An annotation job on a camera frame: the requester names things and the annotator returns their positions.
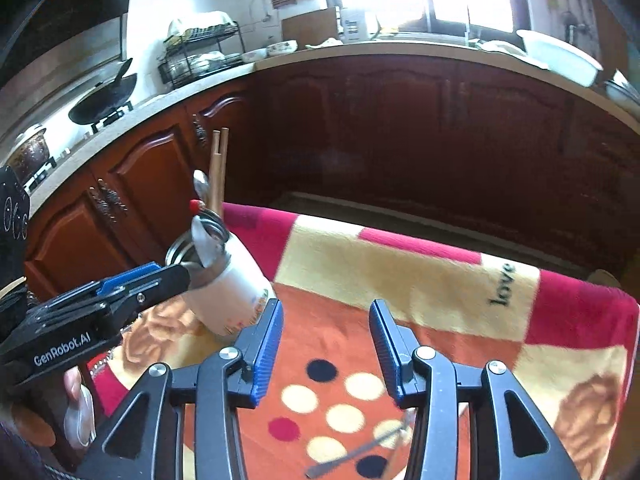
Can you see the stack of white dishes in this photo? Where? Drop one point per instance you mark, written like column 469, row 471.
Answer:
column 215, row 62

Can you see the brown clay pot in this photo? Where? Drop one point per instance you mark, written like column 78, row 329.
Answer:
column 30, row 152

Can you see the gas stove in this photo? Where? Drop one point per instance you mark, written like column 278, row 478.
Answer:
column 105, row 120

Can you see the white plastic basin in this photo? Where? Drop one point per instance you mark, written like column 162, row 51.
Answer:
column 560, row 60

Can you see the white crumpled cloth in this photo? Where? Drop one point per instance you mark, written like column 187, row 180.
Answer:
column 200, row 25

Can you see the steel bowl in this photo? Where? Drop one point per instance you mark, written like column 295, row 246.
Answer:
column 625, row 92

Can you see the white steel-rimmed utensil jar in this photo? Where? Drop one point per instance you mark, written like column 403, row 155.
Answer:
column 235, row 290

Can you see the red floral printed blanket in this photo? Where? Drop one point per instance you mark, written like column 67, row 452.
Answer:
column 450, row 310

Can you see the silver steel spoon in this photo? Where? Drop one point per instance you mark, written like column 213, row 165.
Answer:
column 200, row 182

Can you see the white electric kettle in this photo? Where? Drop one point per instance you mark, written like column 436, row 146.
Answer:
column 357, row 25

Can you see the steel kitchen faucet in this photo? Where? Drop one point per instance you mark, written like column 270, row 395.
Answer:
column 465, row 10

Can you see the wooden cutting board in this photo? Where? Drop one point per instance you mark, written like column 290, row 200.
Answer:
column 310, row 25

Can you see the black wok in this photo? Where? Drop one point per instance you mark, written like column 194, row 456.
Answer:
column 102, row 97

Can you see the tan round stool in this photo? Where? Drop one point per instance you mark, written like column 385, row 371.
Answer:
column 602, row 278

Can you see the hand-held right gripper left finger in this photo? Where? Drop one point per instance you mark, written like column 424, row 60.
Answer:
column 265, row 345

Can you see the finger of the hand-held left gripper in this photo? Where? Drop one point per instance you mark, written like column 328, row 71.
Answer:
column 165, row 282
column 130, row 276

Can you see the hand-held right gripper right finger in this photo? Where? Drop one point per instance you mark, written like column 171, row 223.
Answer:
column 387, row 345

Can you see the black range hood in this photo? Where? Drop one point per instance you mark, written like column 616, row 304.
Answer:
column 60, row 20

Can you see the small white bowl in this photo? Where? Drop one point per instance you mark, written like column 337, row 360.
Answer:
column 255, row 55

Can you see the small white rag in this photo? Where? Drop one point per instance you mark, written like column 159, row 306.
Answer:
column 325, row 43

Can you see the beige dish rag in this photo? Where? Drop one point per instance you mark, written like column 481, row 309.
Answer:
column 500, row 47

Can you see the hanging kitchen utensils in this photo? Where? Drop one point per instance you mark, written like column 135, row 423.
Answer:
column 575, row 5

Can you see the brown wooden kitchen cabinet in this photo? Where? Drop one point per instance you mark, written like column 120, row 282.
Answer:
column 400, row 130

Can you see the floral patterned bowl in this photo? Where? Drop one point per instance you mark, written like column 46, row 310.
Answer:
column 282, row 48

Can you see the white soup spoon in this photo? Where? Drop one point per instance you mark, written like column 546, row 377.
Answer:
column 202, row 245

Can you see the person's left hand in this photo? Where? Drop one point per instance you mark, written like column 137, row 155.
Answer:
column 74, row 382

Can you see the dark steel soup spoon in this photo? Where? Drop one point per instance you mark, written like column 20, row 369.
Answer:
column 350, row 455

